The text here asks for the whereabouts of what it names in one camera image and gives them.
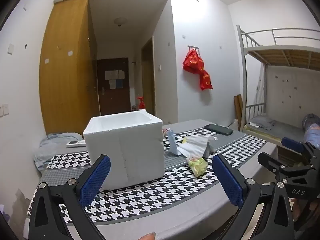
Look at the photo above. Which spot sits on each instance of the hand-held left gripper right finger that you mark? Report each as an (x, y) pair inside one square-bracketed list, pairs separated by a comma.
[(228, 182)]

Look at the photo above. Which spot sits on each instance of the black smartphone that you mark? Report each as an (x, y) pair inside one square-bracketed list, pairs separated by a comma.
[(219, 129)]

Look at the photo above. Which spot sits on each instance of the translucent white bag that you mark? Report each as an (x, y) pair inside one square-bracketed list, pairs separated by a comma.
[(235, 125)]

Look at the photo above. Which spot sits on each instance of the houndstooth table mat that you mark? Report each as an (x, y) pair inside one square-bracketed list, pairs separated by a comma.
[(150, 200)]

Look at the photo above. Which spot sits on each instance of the metal wall hook rack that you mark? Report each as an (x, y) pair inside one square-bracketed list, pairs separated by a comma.
[(193, 47)]

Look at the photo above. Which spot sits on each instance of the wooden boards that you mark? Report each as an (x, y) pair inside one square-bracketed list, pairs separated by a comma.
[(238, 110)]

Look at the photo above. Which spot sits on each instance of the white wall box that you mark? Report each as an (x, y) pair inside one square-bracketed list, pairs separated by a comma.
[(10, 48)]

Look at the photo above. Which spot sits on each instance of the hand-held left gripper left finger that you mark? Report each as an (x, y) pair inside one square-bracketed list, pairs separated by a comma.
[(95, 180)]

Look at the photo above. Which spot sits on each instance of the person's left hand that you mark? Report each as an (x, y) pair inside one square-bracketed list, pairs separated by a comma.
[(148, 237)]

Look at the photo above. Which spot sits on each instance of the yellow-green bag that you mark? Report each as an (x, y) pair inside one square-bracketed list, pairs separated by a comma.
[(198, 167)]

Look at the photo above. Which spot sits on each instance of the white paper notice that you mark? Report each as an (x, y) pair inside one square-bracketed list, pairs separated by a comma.
[(121, 74), (110, 75)]

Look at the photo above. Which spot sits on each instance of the white pump bottle red top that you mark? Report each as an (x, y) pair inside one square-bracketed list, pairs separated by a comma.
[(140, 102)]

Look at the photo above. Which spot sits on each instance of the white light switch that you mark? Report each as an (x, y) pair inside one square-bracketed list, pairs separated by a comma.
[(5, 110)]

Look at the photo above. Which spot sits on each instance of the red plastic bag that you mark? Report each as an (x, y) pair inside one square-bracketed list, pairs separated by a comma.
[(206, 81), (192, 62)]

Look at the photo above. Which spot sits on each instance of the dark brown entrance door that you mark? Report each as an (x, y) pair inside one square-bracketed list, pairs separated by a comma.
[(117, 97)]

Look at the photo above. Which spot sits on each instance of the white plastic bag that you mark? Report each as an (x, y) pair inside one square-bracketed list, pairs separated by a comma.
[(196, 147)]

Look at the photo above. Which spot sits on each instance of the blue face mask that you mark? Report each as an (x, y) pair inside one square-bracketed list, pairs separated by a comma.
[(173, 142)]

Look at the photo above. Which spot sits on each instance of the small red packet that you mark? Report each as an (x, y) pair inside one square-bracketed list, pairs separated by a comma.
[(166, 131)]

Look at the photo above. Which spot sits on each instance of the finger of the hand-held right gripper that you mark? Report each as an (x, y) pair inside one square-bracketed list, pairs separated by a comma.
[(292, 144), (270, 161)]

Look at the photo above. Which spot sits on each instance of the blue patterned cloth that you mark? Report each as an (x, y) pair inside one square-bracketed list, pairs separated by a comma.
[(312, 130)]

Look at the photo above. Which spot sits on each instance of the ceiling lamp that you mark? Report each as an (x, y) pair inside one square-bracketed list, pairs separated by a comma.
[(120, 22)]

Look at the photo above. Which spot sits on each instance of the white remote control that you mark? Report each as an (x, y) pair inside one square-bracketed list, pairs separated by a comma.
[(76, 143)]

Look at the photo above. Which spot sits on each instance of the light blue bedding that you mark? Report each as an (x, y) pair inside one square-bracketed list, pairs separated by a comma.
[(50, 147)]

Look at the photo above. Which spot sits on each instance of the white metal bunk bed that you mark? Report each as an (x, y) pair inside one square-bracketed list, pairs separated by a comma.
[(275, 52)]

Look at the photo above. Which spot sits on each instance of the person's right hand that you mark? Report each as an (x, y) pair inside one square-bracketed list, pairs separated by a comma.
[(300, 208)]

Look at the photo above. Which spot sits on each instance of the wooden wardrobe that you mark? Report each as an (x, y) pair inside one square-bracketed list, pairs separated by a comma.
[(65, 80)]

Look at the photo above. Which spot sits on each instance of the blue paper notice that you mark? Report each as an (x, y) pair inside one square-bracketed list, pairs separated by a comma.
[(116, 84)]

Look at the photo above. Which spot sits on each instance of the white foam box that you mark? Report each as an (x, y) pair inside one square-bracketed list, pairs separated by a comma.
[(125, 150)]

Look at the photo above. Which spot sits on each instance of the wooden side door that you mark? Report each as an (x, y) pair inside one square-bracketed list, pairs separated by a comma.
[(148, 80)]

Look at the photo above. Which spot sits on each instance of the grey folded cloth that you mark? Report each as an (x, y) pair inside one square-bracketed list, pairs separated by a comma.
[(265, 123)]

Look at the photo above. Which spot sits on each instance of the small white tube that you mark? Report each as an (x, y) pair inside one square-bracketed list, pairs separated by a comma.
[(253, 124)]

